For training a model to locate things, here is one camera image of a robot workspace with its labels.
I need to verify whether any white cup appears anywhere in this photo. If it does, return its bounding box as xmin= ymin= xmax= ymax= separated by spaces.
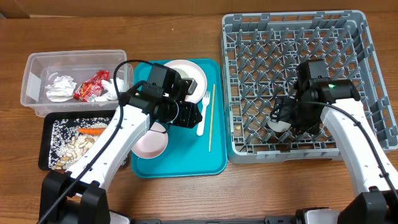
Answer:
xmin=267 ymin=120 xmax=291 ymax=133

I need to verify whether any pink bowl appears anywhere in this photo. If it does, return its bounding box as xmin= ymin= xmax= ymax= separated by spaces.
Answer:
xmin=132 ymin=123 xmax=169 ymax=159

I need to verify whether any white tissue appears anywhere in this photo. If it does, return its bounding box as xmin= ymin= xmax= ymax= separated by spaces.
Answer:
xmin=95 ymin=78 xmax=118 ymax=102

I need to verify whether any red snack wrapper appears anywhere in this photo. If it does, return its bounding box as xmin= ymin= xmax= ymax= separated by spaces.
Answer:
xmin=73 ymin=70 xmax=109 ymax=102

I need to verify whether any orange carrot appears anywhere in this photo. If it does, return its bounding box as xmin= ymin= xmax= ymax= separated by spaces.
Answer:
xmin=77 ymin=128 xmax=106 ymax=136

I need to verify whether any white napkin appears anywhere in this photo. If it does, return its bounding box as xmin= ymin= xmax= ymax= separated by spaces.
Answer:
xmin=45 ymin=75 xmax=76 ymax=103

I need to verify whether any peanut shells and rice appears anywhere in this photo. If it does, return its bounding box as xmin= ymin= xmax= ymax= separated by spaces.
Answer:
xmin=51 ymin=123 xmax=108 ymax=170

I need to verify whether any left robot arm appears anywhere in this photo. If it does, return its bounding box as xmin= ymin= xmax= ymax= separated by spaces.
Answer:
xmin=39 ymin=63 xmax=202 ymax=224

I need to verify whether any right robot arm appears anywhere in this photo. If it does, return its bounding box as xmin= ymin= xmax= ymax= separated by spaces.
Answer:
xmin=267 ymin=59 xmax=397 ymax=223

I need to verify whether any grey dishwasher rack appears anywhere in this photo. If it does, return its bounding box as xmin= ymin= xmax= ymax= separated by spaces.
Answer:
xmin=221 ymin=11 xmax=397 ymax=164

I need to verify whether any white plastic fork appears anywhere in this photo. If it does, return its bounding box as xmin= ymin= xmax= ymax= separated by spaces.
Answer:
xmin=197 ymin=91 xmax=211 ymax=136

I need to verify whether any white round plate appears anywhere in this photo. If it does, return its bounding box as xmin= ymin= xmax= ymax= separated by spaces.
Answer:
xmin=165 ymin=60 xmax=207 ymax=103

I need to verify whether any teal serving tray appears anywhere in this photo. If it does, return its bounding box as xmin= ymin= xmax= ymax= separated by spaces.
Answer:
xmin=131 ymin=58 xmax=228 ymax=179

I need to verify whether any wooden chopstick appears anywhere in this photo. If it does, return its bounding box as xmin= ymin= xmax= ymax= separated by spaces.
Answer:
xmin=208 ymin=84 xmax=216 ymax=152

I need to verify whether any black tray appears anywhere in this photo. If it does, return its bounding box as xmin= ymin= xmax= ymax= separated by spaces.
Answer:
xmin=38 ymin=110 xmax=115 ymax=170

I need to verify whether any clear plastic bin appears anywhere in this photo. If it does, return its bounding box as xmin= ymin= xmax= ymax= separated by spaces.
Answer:
xmin=21 ymin=50 xmax=127 ymax=117

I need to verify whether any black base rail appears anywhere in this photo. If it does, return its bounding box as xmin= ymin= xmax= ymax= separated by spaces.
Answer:
xmin=105 ymin=207 xmax=352 ymax=224

